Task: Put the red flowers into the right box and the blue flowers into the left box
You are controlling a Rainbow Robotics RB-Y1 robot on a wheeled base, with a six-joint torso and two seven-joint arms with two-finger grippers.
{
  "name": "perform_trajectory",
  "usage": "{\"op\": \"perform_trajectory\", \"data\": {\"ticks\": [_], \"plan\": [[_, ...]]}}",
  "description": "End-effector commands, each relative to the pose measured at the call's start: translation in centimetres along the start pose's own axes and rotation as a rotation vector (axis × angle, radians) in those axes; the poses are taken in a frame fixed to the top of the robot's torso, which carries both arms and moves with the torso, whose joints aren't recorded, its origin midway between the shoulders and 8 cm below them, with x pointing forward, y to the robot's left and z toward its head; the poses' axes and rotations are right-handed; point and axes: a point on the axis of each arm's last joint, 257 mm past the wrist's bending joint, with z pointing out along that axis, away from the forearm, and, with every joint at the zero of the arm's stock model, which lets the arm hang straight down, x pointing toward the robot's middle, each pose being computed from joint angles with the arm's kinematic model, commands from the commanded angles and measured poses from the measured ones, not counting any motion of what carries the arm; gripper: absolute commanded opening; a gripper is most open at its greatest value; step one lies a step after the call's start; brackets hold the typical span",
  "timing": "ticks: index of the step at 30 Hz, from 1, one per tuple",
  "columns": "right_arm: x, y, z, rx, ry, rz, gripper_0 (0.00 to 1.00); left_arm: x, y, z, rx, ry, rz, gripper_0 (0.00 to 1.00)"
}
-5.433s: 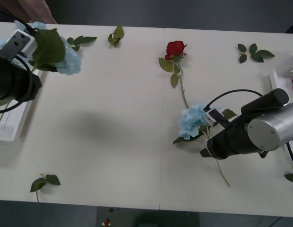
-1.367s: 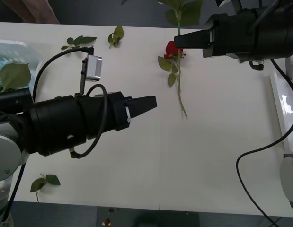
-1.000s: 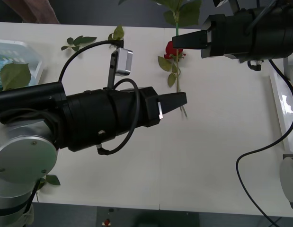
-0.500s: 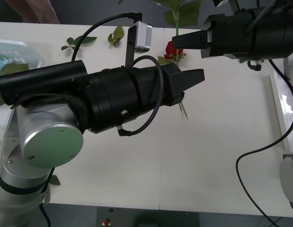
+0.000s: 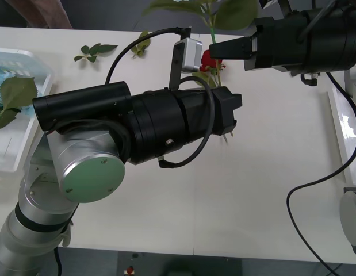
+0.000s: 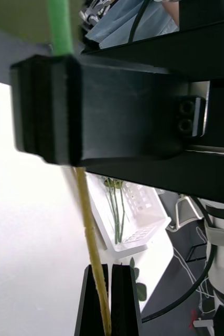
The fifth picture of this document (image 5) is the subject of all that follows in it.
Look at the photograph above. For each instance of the person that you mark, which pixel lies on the person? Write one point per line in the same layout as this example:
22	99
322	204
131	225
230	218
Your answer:
51	13

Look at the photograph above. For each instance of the shallow white box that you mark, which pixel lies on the shallow white box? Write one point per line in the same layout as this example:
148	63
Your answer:
11	149
340	129

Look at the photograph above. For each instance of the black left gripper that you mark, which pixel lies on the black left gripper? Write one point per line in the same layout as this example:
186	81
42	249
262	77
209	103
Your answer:
226	109

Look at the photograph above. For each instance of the silver and black left arm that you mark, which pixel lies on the silver and black left arm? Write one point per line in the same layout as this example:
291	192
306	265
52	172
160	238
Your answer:
88	161

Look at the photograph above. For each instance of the silver and black right arm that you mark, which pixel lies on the silver and black right arm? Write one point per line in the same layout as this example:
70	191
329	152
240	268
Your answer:
333	37

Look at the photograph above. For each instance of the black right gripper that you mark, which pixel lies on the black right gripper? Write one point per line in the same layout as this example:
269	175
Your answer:
281	43

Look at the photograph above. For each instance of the pale blue flower head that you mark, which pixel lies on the pale blue flower head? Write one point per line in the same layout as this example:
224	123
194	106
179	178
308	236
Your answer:
0	73

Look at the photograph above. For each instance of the small red button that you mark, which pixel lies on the small red button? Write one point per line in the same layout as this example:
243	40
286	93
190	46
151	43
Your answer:
129	270

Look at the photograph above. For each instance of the loose green leaf twig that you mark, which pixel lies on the loose green leaf twig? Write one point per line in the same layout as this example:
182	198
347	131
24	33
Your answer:
141	50
101	49

